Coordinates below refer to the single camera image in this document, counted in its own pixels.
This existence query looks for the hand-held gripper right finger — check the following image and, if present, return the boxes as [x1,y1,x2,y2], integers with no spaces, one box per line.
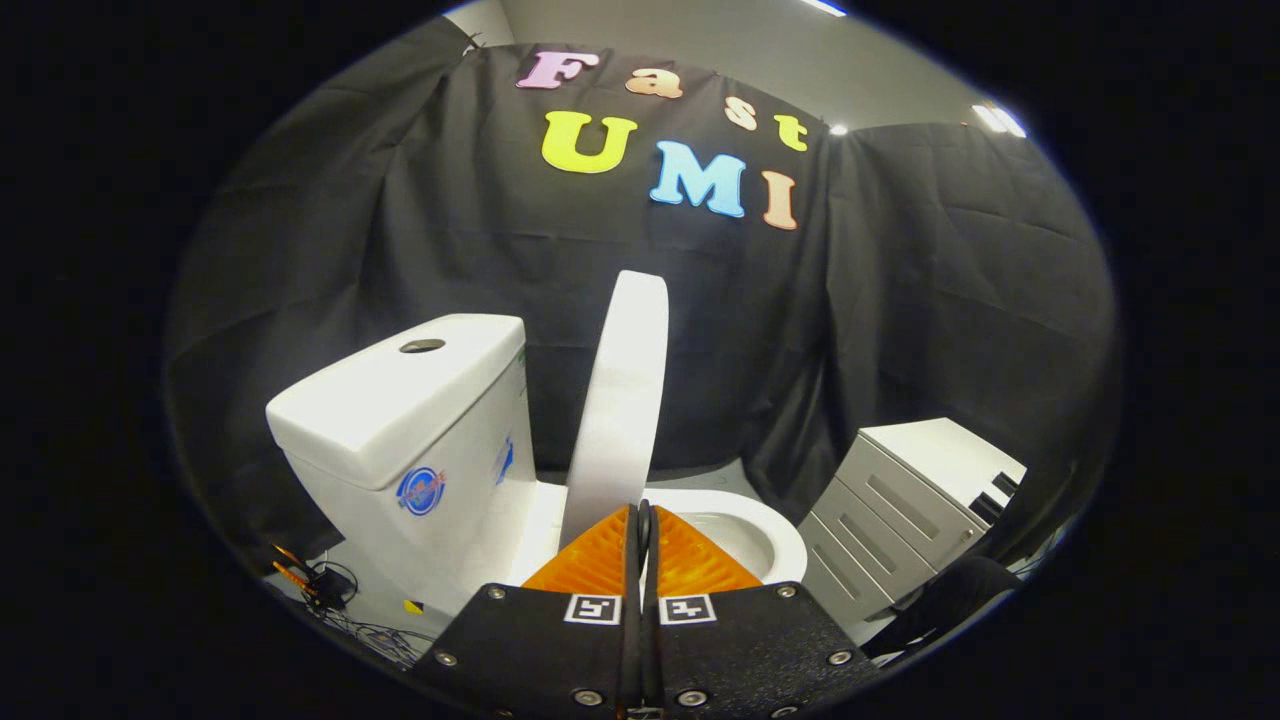
[641,503,882,720]

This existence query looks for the white toilet lid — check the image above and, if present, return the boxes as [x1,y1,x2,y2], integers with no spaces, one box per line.
[557,270,671,549]

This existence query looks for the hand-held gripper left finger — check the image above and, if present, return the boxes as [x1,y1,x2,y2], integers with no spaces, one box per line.
[415,503,642,720]

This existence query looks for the white toilet tank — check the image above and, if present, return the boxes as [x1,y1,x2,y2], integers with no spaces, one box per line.
[265,313,542,629]

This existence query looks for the orange handled tool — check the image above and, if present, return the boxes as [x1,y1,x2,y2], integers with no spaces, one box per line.
[270,543,321,601]

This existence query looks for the small ceiling light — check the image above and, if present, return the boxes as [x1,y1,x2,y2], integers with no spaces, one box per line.
[973,102,1029,140]

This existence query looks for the person's dark trouser leg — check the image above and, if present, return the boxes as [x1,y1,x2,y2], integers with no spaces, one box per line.
[858,555,1027,662]

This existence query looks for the black cable bundle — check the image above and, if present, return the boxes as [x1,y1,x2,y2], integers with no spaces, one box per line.
[300,560,441,669]

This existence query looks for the black backdrop cloth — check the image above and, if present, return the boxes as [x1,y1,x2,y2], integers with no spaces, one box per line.
[163,15,1121,586]

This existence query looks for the grey drawer cabinet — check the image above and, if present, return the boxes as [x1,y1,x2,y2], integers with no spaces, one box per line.
[799,417,1029,628]

